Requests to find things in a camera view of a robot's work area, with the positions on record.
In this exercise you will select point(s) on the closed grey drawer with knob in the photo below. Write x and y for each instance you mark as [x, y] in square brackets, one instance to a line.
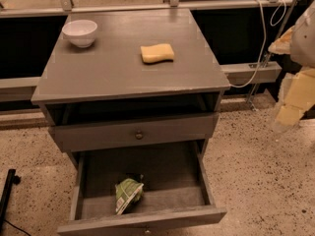
[119, 134]

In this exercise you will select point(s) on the white ceramic bowl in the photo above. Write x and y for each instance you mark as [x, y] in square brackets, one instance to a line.
[81, 33]

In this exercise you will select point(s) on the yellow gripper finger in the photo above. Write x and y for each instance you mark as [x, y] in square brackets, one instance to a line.
[282, 44]
[296, 96]

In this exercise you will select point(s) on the yellow sponge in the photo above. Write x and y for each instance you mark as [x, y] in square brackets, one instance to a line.
[157, 53]

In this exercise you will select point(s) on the green jalapeno chip bag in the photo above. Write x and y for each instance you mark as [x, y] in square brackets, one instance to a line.
[128, 192]

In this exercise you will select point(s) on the black stand on floor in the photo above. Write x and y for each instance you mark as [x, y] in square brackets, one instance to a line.
[11, 179]

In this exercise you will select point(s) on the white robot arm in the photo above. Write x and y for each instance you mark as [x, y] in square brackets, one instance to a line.
[302, 47]

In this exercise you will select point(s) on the open bottom grey drawer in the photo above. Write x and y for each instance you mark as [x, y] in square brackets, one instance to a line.
[176, 191]

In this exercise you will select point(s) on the grey wooden drawer cabinet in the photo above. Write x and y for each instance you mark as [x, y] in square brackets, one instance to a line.
[195, 85]

